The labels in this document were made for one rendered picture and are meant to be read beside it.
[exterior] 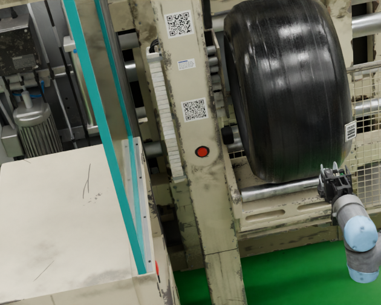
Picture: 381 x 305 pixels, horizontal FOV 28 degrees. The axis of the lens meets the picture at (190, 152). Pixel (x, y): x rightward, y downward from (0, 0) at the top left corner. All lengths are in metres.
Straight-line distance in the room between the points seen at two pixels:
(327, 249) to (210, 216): 1.08
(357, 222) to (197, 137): 0.69
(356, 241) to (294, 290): 1.52
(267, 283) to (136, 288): 1.69
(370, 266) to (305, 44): 0.64
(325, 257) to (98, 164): 1.65
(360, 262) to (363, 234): 0.10
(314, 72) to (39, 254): 0.89
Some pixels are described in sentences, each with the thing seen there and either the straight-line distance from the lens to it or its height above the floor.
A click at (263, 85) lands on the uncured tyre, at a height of 1.35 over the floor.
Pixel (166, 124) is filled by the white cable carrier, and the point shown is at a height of 1.18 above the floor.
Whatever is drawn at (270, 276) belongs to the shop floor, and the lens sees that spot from 3.43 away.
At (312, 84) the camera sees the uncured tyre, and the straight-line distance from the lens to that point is 2.14.
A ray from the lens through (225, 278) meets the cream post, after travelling 2.76.
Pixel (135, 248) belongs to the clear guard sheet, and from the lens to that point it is 1.67.
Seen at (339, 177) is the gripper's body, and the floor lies 1.20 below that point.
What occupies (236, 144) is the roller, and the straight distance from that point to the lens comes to 2.65.
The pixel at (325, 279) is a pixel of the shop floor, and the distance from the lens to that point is 3.40.
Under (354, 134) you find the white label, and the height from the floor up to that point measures 1.15.
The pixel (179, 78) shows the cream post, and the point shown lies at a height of 1.34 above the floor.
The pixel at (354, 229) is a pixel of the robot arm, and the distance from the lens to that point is 1.85.
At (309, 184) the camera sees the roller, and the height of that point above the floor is 0.91.
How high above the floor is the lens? 2.47
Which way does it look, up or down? 36 degrees down
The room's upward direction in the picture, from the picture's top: 11 degrees counter-clockwise
